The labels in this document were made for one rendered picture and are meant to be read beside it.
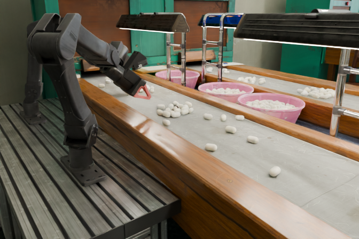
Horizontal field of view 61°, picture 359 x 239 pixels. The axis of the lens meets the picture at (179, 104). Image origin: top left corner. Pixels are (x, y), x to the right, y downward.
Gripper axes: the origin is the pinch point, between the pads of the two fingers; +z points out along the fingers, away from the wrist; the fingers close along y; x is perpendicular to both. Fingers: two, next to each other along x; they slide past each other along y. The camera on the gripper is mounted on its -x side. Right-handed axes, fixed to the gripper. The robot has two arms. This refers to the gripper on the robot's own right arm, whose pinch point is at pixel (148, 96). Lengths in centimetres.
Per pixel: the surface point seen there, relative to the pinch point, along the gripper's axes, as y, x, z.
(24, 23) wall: 168, -5, -30
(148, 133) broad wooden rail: -21.2, 11.0, -5.2
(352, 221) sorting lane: -76, 4, 7
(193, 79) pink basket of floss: 43, -28, 43
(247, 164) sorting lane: -48.7, 3.7, 7.2
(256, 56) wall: 193, -149, 213
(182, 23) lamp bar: 7.3, -32.7, -2.0
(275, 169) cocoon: -57, 1, 7
